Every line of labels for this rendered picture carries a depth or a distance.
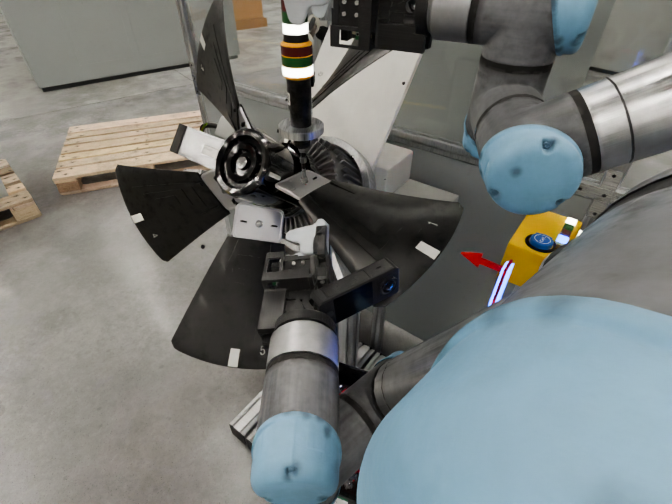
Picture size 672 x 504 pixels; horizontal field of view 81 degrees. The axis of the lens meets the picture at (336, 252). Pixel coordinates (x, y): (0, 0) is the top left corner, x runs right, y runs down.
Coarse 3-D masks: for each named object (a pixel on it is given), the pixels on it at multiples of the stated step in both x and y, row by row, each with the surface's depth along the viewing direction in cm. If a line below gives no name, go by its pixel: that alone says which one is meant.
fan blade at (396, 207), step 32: (320, 192) 64; (352, 192) 65; (384, 192) 66; (352, 224) 59; (384, 224) 59; (416, 224) 59; (448, 224) 59; (352, 256) 56; (384, 256) 56; (416, 256) 56
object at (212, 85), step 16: (208, 16) 77; (208, 32) 78; (224, 32) 72; (208, 48) 79; (224, 48) 72; (208, 64) 81; (224, 64) 73; (208, 80) 84; (224, 80) 74; (208, 96) 87; (224, 96) 77; (224, 112) 82
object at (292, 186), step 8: (296, 176) 68; (312, 176) 69; (320, 176) 69; (280, 184) 66; (288, 184) 66; (296, 184) 66; (312, 184) 67; (320, 184) 67; (288, 192) 64; (296, 192) 64; (304, 192) 65
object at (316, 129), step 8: (312, 80) 58; (312, 112) 63; (288, 120) 61; (312, 120) 61; (320, 120) 61; (280, 128) 59; (288, 128) 59; (296, 128) 59; (304, 128) 59; (312, 128) 59; (320, 128) 59; (288, 136) 58; (296, 136) 58; (304, 136) 58; (312, 136) 58
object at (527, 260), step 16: (528, 224) 78; (544, 224) 78; (560, 224) 78; (576, 224) 78; (512, 240) 74; (528, 240) 74; (512, 256) 74; (528, 256) 72; (544, 256) 71; (512, 272) 76; (528, 272) 74
